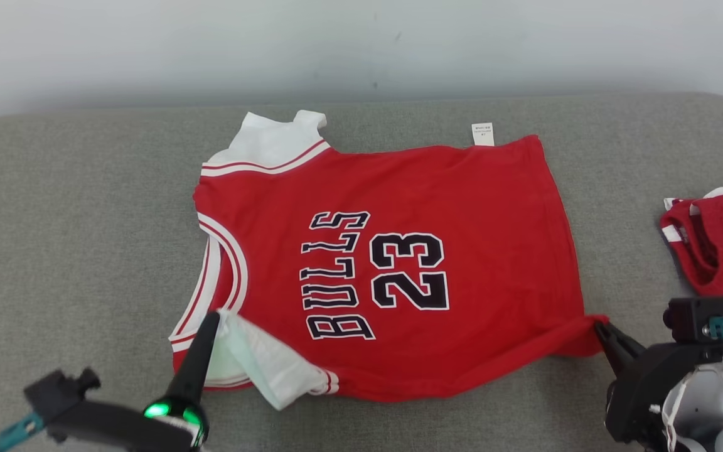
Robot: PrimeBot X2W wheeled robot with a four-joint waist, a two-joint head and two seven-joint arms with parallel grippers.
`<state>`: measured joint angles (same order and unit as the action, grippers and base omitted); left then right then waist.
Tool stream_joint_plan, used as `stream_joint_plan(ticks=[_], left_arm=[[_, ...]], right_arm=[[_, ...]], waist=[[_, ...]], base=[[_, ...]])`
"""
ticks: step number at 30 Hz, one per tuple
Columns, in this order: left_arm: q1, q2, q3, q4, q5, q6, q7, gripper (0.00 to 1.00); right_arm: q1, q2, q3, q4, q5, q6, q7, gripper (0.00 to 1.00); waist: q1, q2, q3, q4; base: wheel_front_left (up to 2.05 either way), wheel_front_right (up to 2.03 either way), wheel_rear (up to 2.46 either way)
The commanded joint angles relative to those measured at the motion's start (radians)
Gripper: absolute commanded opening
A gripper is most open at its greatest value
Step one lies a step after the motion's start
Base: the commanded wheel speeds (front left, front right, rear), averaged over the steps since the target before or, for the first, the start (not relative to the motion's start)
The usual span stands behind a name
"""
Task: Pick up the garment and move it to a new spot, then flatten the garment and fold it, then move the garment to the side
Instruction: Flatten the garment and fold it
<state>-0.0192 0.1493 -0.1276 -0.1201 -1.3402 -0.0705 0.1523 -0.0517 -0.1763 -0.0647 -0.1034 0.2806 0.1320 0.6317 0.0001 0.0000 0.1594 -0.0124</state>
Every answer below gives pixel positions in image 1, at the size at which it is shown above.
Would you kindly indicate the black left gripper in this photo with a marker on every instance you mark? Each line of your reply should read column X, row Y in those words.
column 117, row 430

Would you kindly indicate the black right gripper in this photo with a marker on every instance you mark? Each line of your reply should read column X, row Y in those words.
column 644, row 389

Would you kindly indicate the red Bulls 23 jersey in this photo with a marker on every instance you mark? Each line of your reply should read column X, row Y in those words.
column 462, row 220

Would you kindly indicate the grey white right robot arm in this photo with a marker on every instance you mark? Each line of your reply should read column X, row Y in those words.
column 713, row 402

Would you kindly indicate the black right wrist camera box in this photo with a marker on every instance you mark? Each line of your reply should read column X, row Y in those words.
column 694, row 317

